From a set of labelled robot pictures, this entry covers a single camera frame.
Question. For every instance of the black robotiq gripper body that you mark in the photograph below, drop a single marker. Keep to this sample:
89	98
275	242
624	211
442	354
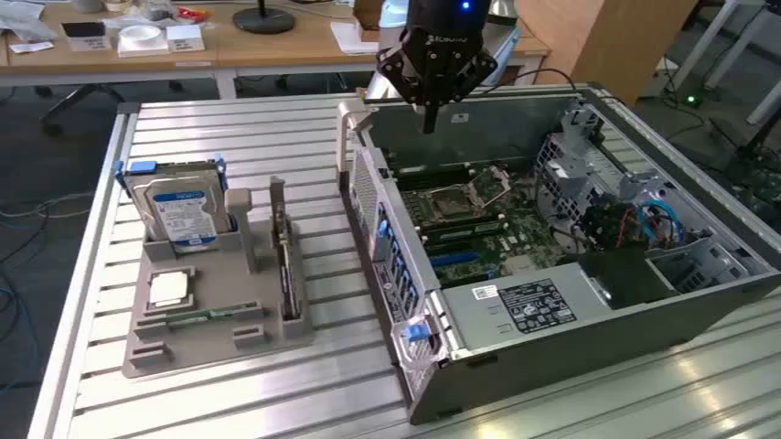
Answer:
445	46

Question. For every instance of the graphics card with metal bracket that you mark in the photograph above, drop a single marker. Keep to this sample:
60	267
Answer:
286	238

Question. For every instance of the silver universal robots arm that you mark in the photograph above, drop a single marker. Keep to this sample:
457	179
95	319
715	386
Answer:
381	87

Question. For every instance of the white paper stack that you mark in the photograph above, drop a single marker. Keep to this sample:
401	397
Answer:
350	41

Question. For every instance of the wooden desk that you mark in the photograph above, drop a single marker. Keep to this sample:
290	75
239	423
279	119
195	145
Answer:
274	50

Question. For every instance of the black round lamp base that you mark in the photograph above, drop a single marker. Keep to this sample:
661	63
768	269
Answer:
263	20

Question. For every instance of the metal socket cover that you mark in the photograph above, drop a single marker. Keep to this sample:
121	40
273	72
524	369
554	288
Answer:
496	183

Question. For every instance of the silver perforated drive cage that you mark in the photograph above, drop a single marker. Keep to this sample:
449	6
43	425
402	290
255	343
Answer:
568	183

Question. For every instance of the CPU socket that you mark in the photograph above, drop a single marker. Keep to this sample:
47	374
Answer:
454	203

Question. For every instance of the white cube box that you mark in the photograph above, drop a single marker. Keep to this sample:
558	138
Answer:
185	39

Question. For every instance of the flat white box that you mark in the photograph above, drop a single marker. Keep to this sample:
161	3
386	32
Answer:
143	50

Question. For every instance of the blue expansion slot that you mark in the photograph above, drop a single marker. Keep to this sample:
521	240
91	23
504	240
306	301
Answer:
454	260

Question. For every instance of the white tape roll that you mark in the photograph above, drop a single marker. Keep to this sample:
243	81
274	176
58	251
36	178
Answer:
139	33

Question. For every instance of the silver chipset heatsink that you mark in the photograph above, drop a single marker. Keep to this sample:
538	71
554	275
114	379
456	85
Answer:
521	262

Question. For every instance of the hard disk in blue caddy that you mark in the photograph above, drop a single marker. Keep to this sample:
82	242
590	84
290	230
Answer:
183	215

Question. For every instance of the black and white box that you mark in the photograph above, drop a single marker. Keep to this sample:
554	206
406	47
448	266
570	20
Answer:
86	34

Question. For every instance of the grey power supply unit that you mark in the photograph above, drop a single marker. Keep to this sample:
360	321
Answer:
482	315

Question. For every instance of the silver disk bay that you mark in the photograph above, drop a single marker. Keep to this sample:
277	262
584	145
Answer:
701	260

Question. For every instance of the red and white card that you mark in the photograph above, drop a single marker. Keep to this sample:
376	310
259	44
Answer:
31	46

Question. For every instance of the open dark grey PC case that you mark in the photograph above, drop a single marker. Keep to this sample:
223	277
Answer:
549	347

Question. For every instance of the clear plastic bag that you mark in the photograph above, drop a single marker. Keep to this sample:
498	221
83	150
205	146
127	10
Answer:
22	20

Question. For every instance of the silver CPU chip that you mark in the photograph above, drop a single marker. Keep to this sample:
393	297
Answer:
170	289

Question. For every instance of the green RAM stick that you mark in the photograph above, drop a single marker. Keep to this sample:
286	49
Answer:
214	314

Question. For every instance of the grey plastic parts rack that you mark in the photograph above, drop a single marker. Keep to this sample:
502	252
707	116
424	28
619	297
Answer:
214	338

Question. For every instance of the white desk frame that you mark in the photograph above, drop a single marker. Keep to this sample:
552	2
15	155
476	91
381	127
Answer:
732	41

